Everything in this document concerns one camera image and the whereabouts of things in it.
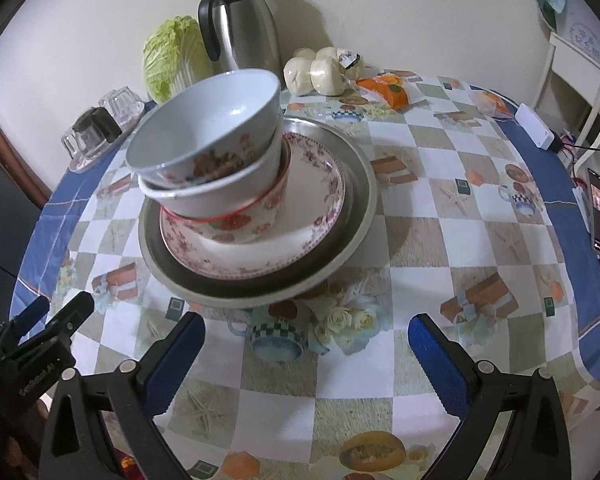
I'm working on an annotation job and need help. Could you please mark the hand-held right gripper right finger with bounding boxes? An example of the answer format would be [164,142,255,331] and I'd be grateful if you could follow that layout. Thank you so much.
[407,313,573,480]

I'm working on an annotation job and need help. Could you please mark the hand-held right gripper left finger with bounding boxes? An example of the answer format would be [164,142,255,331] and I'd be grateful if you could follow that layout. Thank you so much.
[39,311,207,480]

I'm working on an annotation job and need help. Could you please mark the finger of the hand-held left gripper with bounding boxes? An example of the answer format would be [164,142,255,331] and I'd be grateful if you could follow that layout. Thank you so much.
[0,296,51,347]
[10,292,95,358]

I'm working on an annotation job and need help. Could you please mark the strawberry print red-rim bowl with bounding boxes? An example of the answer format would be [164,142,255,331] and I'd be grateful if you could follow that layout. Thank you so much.
[160,135,293,245]

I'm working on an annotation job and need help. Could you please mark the small plain white bowl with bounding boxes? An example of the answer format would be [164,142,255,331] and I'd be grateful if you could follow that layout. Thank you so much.
[139,135,288,221]

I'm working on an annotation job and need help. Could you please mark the stainless steel plate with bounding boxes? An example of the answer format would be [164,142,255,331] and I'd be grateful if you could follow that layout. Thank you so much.
[139,115,378,308]

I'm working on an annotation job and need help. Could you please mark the pink floral ceramic plate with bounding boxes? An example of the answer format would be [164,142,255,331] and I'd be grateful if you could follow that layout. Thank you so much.
[159,130,346,281]

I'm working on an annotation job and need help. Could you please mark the pale blue bowl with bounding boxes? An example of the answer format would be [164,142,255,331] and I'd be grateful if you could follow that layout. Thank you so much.
[125,69,285,188]

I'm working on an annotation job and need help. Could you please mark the glass cups on tray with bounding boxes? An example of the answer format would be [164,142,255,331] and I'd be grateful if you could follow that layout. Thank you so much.
[67,102,148,175]

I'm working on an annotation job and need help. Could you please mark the glass jug with black lid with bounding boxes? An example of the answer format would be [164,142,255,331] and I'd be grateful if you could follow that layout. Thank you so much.
[62,106,123,161]

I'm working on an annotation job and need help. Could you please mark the orange snack packet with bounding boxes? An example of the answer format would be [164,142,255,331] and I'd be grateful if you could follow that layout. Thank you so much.
[355,73,423,111]
[470,89,513,121]

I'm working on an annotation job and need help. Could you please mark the napa cabbage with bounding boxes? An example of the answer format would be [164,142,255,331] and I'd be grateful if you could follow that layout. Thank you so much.
[143,16,216,106]

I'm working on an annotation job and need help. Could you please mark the bag of white steamed buns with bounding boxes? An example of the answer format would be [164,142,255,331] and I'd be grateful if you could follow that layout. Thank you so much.
[283,46,366,97]

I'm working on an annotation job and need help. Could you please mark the white wooden chair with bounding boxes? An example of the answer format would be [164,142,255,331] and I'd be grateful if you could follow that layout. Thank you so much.
[532,30,600,151]

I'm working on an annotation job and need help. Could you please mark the stainless steel thermos jug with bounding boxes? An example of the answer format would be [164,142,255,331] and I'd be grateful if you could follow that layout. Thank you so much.
[197,0,282,78]

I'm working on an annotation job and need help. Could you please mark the pale printed cushion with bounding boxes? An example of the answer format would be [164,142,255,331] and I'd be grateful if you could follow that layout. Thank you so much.
[535,0,600,68]

